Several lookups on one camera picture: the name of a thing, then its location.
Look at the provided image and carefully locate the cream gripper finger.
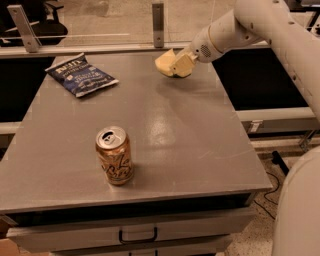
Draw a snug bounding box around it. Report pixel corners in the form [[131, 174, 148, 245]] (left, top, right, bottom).
[[169, 51, 197, 78]]

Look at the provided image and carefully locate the yellow sponge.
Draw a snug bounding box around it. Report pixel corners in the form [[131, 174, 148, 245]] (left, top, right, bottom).
[[155, 49, 177, 77]]

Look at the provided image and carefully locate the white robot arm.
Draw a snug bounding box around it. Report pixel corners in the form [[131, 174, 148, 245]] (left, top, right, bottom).
[[169, 0, 320, 256]]

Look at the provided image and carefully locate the orange soda can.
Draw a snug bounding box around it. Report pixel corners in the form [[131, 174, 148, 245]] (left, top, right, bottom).
[[95, 126, 134, 186]]

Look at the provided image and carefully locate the blue chip bag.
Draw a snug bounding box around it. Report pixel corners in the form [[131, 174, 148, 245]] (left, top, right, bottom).
[[46, 53, 119, 98]]

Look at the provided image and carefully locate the black stand leg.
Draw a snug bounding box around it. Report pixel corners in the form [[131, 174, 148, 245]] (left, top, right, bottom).
[[272, 151, 289, 176]]

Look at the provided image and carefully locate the glass barrier panel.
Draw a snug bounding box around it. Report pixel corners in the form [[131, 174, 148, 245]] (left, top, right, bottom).
[[1, 0, 236, 52]]

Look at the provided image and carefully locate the black office chair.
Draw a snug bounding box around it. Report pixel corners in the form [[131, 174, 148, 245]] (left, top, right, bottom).
[[0, 0, 68, 47]]

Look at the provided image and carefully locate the lower grey drawer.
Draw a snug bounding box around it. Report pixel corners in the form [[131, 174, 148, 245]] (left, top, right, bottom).
[[50, 235, 232, 256]]

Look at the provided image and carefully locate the middle metal bracket post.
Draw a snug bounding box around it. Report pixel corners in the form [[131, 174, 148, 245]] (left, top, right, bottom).
[[152, 2, 164, 48]]

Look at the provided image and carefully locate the metal bracket post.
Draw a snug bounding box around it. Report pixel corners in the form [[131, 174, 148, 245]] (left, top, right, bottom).
[[7, 5, 41, 53], [152, 2, 164, 48]]

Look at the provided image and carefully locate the left metal bracket post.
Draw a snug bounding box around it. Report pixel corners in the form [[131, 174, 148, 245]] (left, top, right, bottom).
[[7, 5, 41, 53]]

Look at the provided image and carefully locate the black floor cable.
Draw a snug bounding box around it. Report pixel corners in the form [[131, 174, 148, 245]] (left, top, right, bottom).
[[253, 171, 282, 221]]

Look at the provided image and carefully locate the grey drawer with black handle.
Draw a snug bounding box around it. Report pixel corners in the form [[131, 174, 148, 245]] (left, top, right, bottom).
[[7, 207, 254, 253]]

